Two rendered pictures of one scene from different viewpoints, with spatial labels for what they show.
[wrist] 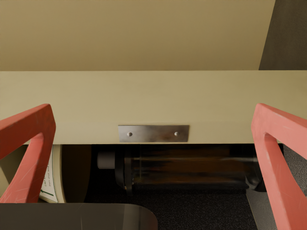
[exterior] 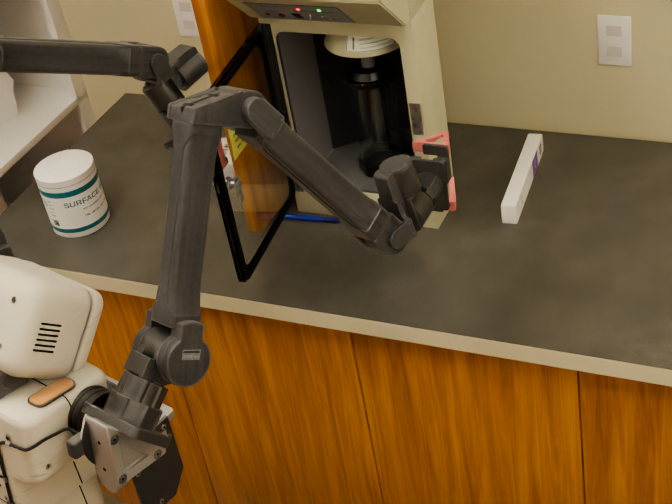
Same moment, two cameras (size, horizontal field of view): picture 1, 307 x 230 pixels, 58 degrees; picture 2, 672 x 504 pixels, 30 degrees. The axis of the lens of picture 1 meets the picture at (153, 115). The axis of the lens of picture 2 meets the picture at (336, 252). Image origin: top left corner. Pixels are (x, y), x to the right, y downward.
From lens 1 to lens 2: 219 cm
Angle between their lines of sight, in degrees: 36
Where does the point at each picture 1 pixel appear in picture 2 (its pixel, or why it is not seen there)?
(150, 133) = (416, 118)
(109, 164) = (366, 63)
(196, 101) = (433, 130)
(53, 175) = (370, 51)
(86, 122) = (419, 89)
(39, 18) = not seen: outside the picture
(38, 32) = not seen: outside the picture
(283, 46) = (465, 146)
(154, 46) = (452, 15)
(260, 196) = (347, 163)
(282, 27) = (482, 140)
